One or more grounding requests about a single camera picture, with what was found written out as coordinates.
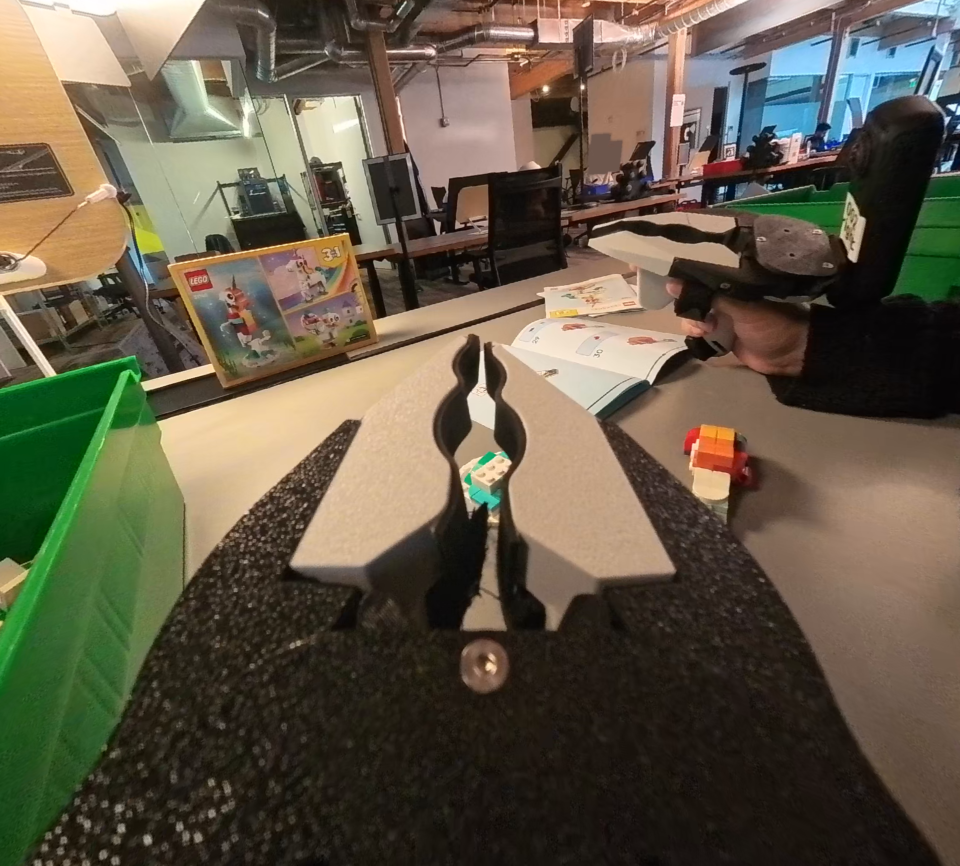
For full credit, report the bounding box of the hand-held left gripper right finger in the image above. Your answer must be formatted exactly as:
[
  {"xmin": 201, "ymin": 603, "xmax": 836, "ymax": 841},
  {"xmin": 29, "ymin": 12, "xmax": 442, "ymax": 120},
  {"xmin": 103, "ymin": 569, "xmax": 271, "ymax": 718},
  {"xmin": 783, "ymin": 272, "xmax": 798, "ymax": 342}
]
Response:
[{"xmin": 486, "ymin": 341, "xmax": 678, "ymax": 632}]

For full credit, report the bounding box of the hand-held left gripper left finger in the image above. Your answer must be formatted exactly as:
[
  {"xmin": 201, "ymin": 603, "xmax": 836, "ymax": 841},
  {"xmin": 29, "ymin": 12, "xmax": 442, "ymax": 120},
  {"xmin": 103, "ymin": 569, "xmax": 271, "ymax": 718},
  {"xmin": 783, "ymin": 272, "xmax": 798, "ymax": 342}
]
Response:
[{"xmin": 287, "ymin": 335, "xmax": 490, "ymax": 615}]

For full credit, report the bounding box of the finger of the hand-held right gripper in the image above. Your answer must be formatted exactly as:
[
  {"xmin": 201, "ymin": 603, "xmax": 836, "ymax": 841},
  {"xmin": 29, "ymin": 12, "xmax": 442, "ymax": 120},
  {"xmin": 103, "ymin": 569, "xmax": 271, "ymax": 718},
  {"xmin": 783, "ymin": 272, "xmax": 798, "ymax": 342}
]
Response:
[
  {"xmin": 598, "ymin": 210, "xmax": 745, "ymax": 244},
  {"xmin": 586, "ymin": 228, "xmax": 745, "ymax": 313}
]

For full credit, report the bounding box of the teal brick model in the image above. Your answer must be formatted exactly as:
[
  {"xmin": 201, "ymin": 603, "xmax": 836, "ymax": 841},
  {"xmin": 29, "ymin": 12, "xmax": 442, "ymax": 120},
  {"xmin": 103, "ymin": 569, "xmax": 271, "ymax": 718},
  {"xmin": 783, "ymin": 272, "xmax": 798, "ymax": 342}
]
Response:
[{"xmin": 459, "ymin": 449, "xmax": 519, "ymax": 529}]

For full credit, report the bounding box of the orange toy brick model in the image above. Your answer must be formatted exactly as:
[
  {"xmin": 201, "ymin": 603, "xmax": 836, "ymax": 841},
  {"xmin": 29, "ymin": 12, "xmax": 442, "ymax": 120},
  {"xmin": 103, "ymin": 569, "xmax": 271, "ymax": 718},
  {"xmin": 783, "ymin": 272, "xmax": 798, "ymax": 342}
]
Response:
[{"xmin": 682, "ymin": 423, "xmax": 755, "ymax": 525}]

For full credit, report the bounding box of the green plastic bin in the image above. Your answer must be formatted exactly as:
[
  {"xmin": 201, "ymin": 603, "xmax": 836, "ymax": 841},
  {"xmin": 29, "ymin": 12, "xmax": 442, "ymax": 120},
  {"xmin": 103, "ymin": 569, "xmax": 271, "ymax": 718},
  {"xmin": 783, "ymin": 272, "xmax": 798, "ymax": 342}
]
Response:
[
  {"xmin": 723, "ymin": 174, "xmax": 960, "ymax": 312},
  {"xmin": 0, "ymin": 356, "xmax": 187, "ymax": 863}
]

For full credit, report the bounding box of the yellow toy brick set box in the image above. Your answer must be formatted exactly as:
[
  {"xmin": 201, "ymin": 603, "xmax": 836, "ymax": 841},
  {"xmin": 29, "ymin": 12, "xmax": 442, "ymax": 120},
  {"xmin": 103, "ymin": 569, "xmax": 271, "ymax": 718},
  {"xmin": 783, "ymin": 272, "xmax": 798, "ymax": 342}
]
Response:
[{"xmin": 166, "ymin": 233, "xmax": 376, "ymax": 388}]

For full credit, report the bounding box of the person's right hand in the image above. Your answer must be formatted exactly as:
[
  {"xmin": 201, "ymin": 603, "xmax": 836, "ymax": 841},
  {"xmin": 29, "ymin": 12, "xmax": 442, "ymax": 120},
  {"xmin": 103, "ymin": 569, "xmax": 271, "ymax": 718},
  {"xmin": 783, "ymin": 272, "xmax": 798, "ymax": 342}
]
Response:
[{"xmin": 666, "ymin": 279, "xmax": 815, "ymax": 378}]

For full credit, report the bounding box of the long wooden table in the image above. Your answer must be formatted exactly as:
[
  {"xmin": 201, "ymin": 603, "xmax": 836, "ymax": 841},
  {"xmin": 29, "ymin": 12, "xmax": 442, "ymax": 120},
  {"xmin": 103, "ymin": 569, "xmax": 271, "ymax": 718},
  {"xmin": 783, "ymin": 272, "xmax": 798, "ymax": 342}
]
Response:
[{"xmin": 352, "ymin": 194, "xmax": 684, "ymax": 312}]

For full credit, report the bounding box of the closed yellow-cornered instruction booklet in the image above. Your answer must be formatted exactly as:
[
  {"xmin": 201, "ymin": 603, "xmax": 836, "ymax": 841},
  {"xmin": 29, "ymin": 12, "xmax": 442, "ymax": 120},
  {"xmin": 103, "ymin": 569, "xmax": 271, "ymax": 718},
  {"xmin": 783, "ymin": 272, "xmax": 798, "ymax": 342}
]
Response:
[{"xmin": 536, "ymin": 273, "xmax": 646, "ymax": 319}]

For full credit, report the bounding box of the open pale blue instruction booklet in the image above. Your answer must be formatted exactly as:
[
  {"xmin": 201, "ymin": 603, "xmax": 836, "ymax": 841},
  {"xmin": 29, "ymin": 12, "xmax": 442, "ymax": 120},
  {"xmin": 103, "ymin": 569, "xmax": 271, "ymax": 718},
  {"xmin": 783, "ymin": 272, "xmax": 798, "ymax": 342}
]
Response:
[{"xmin": 466, "ymin": 317, "xmax": 691, "ymax": 432}]

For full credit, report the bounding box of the black office chair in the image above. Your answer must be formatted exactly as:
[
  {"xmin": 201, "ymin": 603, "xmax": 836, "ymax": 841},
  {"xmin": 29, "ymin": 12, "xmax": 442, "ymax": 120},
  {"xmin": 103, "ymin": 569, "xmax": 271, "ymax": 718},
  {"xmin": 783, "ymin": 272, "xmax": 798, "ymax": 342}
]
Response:
[{"xmin": 486, "ymin": 164, "xmax": 565, "ymax": 291}]

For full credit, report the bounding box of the monitor on floor stand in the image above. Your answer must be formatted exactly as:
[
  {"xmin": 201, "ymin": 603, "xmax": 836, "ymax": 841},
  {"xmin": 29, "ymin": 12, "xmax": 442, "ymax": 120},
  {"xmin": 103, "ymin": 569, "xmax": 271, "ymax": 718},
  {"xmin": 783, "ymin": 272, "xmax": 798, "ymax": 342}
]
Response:
[{"xmin": 362, "ymin": 153, "xmax": 423, "ymax": 312}]

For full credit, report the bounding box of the black equipment cart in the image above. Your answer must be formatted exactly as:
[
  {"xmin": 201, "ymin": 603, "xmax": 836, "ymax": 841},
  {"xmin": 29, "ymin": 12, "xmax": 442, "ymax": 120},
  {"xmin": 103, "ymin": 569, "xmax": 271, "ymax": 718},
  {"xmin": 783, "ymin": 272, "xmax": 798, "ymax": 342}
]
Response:
[{"xmin": 217, "ymin": 168, "xmax": 309, "ymax": 252}]

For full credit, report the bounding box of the silver ventilation duct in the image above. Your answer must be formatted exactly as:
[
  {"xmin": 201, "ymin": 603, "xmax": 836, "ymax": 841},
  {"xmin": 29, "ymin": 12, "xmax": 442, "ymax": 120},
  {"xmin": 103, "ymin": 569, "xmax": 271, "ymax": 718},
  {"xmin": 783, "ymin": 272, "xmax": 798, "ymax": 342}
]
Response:
[{"xmin": 225, "ymin": 0, "xmax": 541, "ymax": 83}]

